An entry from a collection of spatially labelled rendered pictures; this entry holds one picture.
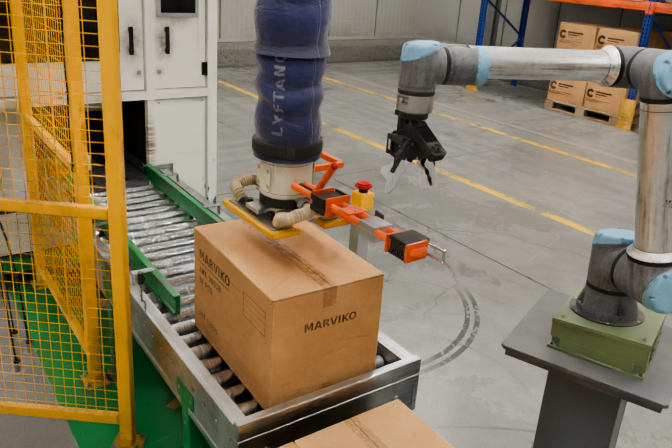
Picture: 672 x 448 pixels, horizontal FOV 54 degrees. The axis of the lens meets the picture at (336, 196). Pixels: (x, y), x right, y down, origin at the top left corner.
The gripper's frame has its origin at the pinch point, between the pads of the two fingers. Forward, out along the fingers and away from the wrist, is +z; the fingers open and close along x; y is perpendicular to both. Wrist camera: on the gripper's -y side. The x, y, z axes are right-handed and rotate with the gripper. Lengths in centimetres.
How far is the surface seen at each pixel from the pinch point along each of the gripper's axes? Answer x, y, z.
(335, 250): -13, 48, 39
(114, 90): 44, 97, -9
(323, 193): 1.4, 36.7, 12.6
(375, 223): 1.4, 11.1, 12.8
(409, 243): 3.0, -4.8, 12.0
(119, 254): 45, 98, 49
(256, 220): 15, 54, 25
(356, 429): 3, 10, 79
